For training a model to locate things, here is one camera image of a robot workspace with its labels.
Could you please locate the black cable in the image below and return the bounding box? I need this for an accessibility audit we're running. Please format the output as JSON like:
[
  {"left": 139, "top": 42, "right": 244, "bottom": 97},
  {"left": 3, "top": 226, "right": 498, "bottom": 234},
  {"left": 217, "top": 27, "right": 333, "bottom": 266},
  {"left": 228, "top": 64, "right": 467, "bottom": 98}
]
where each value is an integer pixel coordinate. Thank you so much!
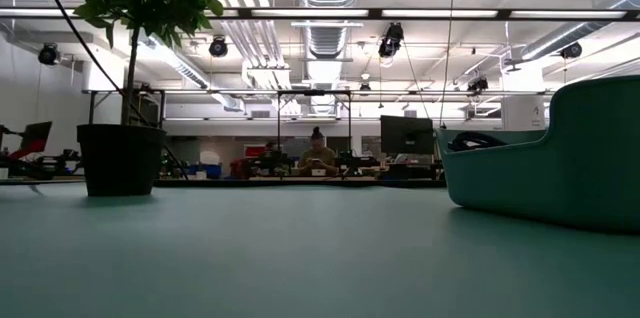
[
  {"left": 447, "top": 131, "right": 509, "bottom": 153},
  {"left": 28, "top": 0, "right": 190, "bottom": 180}
]

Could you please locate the person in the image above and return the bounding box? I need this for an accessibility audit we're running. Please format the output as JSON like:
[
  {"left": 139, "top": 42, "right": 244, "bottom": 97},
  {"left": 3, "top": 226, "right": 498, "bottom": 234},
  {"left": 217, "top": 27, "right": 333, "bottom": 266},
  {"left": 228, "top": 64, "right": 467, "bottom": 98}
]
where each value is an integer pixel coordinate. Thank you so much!
[{"left": 298, "top": 126, "right": 339, "bottom": 178}]

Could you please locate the black monitor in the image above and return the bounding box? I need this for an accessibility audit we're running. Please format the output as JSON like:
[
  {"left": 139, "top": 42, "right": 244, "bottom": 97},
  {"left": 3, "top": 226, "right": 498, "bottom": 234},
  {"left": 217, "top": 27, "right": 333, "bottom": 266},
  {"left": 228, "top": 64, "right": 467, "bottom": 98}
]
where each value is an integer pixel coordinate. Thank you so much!
[{"left": 379, "top": 115, "right": 435, "bottom": 156}]

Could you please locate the teal table mat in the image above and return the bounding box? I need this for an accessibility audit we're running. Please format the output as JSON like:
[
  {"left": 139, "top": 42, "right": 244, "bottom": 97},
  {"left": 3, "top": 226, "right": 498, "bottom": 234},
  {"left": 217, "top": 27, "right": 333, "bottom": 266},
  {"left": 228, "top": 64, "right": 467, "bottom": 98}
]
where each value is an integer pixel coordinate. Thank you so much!
[{"left": 0, "top": 182, "right": 640, "bottom": 318}]

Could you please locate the black plant pot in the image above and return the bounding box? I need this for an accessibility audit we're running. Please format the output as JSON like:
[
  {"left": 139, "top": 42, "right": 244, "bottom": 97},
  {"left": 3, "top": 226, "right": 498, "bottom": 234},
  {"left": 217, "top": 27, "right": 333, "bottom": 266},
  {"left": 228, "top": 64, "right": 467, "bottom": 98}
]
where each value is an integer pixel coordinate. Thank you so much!
[{"left": 76, "top": 123, "right": 168, "bottom": 198}]

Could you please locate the red and black chair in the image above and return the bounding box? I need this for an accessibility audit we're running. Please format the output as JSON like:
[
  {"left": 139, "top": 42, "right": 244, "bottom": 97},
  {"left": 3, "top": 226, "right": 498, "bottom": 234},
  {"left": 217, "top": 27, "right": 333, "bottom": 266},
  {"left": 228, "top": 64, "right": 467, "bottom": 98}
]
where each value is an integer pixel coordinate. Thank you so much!
[{"left": 8, "top": 121, "right": 54, "bottom": 160}]

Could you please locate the black background rig frame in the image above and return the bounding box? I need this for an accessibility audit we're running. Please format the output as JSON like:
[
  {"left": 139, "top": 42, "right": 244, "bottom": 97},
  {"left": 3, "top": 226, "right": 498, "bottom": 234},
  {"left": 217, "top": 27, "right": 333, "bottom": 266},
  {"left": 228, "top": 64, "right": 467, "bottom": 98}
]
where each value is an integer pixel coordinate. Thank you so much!
[{"left": 276, "top": 89, "right": 353, "bottom": 159}]

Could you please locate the thin hanging cable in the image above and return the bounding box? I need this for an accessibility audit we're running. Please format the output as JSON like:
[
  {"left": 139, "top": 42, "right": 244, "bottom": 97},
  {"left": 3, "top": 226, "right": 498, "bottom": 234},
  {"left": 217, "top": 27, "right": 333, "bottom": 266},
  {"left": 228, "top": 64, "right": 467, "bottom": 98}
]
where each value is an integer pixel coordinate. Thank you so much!
[{"left": 438, "top": 0, "right": 457, "bottom": 128}]

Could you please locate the black hanging cable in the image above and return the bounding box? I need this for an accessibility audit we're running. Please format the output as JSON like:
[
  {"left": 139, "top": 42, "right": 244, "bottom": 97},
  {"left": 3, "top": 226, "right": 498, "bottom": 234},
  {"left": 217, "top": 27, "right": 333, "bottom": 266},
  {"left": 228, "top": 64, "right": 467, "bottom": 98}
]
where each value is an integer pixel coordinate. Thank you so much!
[{"left": 28, "top": 0, "right": 190, "bottom": 180}]

